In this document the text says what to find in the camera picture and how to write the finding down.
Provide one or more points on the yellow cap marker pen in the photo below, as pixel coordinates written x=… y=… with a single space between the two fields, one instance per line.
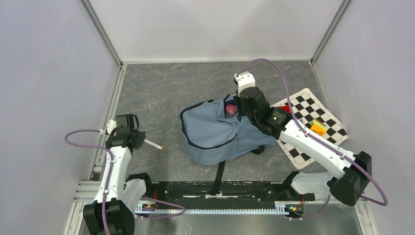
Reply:
x=159 y=147

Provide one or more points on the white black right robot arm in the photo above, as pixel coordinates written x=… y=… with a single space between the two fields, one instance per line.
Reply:
x=348 y=174

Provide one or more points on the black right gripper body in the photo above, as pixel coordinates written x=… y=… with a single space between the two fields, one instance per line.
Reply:
x=242 y=111

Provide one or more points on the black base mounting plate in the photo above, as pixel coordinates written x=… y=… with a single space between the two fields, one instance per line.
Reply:
x=197 y=195

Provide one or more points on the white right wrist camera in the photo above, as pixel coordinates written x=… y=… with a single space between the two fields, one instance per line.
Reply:
x=243 y=81

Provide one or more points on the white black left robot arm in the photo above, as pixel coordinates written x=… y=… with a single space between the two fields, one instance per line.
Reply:
x=112 y=211

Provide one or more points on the blue fabric backpack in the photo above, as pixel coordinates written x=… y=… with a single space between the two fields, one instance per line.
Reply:
x=212 y=135

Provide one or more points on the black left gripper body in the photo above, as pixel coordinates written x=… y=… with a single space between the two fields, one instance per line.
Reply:
x=139 y=137

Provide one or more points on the red toy block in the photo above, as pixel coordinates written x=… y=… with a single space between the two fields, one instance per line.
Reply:
x=285 y=108

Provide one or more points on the orange green toy blocks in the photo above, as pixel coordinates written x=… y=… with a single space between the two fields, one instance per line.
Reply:
x=318 y=127

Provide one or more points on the pink grey eraser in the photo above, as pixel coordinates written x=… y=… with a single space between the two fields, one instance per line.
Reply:
x=231 y=110

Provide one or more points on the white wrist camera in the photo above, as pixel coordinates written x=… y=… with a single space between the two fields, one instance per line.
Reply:
x=243 y=81
x=110 y=126

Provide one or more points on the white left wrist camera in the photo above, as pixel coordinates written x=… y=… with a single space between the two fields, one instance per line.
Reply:
x=110 y=126

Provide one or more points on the slotted cable duct rail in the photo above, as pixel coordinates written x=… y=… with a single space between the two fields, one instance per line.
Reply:
x=277 y=209

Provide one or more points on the black white checkered mat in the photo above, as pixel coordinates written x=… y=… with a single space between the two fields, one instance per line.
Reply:
x=306 y=108

